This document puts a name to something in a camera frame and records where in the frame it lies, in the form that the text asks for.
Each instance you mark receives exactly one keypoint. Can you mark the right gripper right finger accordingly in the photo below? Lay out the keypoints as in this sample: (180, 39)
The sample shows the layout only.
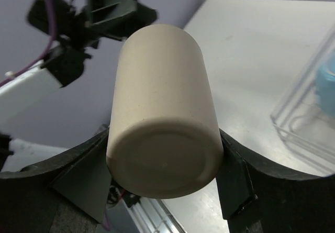
(259, 195)

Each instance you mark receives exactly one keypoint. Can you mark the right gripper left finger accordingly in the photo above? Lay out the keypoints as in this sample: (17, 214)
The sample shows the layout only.
(65, 193)

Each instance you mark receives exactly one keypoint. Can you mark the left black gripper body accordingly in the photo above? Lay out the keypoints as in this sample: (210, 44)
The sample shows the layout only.
(113, 19)

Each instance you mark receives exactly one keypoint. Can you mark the beige paper cup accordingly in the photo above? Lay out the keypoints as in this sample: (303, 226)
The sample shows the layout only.
(164, 140)

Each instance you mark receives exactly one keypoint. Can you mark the light blue mug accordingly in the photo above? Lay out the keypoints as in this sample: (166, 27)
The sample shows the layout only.
(324, 83)

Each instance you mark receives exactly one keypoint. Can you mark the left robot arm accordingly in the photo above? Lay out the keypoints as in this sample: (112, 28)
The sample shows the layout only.
(44, 108)

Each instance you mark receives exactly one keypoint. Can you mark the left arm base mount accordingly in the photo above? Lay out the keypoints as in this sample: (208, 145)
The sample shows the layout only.
(117, 194)

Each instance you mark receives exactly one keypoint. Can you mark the white wire dish rack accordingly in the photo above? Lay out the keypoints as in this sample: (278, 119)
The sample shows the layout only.
(300, 123)

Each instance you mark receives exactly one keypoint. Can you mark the aluminium rail frame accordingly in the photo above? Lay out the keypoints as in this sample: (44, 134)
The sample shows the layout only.
(198, 212)

